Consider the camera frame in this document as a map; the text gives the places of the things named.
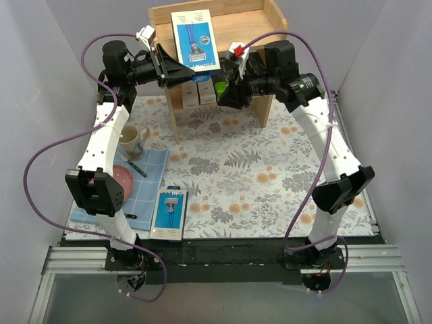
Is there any green black Gillette razor box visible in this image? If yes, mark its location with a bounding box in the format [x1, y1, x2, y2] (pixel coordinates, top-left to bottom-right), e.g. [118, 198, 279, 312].
[214, 81, 229, 100]

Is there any white Harry's razor box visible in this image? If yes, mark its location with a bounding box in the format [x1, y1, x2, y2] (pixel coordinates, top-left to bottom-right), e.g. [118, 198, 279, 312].
[197, 79, 217, 105]

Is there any long white Harry's box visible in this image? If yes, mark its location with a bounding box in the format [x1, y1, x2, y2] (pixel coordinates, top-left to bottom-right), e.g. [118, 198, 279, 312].
[182, 81, 199, 109]

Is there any blue Harry's razor pack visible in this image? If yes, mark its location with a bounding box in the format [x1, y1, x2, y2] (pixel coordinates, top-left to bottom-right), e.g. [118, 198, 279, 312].
[149, 186, 188, 242]
[171, 9, 221, 82]

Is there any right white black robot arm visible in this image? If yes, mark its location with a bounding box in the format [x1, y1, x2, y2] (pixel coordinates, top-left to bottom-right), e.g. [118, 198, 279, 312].
[218, 40, 375, 269]

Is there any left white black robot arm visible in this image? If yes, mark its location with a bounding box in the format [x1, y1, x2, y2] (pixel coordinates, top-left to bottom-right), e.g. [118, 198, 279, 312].
[65, 40, 195, 270]

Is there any cream ceramic mug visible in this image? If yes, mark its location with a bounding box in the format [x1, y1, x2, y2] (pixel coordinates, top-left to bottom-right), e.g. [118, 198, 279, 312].
[119, 123, 151, 161]

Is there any blue checked cloth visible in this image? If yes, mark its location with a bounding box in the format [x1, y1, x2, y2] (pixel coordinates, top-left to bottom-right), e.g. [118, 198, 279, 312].
[70, 148, 170, 232]

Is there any pink dotted plate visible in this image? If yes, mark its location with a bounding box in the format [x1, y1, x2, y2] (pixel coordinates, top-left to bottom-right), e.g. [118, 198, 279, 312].
[113, 164, 134, 202]

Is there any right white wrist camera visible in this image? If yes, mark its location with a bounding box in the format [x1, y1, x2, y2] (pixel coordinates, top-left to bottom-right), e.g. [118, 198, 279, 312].
[226, 42, 250, 80]

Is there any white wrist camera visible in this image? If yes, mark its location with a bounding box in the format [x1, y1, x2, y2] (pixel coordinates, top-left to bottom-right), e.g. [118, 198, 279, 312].
[136, 25, 156, 51]
[226, 42, 250, 80]

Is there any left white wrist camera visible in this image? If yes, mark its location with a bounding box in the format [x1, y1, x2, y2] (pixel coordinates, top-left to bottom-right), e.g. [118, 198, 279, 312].
[136, 25, 156, 51]

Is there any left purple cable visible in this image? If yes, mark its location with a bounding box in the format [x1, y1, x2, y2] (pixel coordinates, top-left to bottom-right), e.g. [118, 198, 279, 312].
[22, 32, 168, 303]

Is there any purple cable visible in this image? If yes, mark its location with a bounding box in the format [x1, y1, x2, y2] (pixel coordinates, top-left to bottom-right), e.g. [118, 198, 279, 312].
[244, 31, 348, 294]
[22, 32, 168, 303]

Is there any knife with wooden handle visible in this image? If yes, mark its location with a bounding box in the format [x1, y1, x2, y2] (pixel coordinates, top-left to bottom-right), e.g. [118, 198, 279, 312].
[115, 151, 147, 178]

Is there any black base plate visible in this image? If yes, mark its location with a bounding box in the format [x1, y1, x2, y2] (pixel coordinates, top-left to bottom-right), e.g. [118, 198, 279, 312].
[105, 238, 344, 285]

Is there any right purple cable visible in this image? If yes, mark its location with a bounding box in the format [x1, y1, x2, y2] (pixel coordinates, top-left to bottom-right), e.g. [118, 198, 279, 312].
[244, 31, 348, 294]

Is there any aluminium rail frame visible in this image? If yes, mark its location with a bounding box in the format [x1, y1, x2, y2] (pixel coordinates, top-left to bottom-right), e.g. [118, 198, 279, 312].
[30, 245, 422, 323]

